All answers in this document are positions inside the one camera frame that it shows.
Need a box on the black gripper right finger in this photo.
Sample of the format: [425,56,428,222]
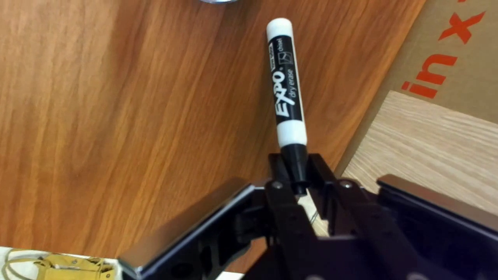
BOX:
[307,154,498,280]

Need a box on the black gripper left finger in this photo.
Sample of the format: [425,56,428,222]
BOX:
[118,152,313,280]

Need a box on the black white Expo marker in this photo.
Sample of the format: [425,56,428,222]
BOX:
[265,17,313,196]

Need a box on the gold metal piece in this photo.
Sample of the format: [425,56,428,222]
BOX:
[0,246,122,280]

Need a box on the brown cardboard panel red print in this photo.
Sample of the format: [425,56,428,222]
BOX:
[383,0,498,126]

